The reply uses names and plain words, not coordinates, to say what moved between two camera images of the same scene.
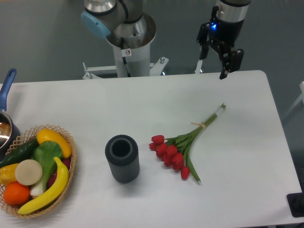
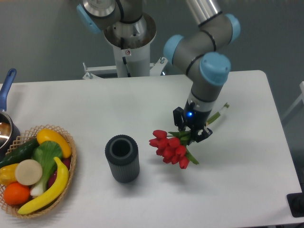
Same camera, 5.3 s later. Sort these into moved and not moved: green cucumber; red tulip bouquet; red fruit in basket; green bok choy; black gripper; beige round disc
Moved: red tulip bouquet; black gripper
Not moved: red fruit in basket; green cucumber; beige round disc; green bok choy
